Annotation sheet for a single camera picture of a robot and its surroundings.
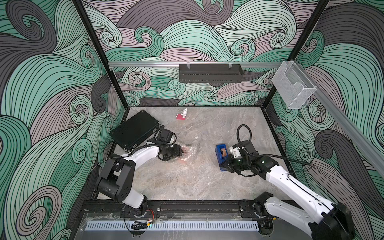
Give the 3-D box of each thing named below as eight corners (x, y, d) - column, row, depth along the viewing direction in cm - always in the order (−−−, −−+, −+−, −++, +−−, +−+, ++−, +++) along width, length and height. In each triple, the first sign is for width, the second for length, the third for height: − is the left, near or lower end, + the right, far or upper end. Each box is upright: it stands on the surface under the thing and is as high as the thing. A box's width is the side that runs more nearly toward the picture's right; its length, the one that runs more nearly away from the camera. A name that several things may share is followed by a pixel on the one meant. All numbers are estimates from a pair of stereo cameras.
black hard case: (111, 137, 104) (107, 132, 98) (144, 114, 118) (142, 108, 113) (128, 154, 95) (125, 149, 90) (161, 127, 110) (160, 122, 104)
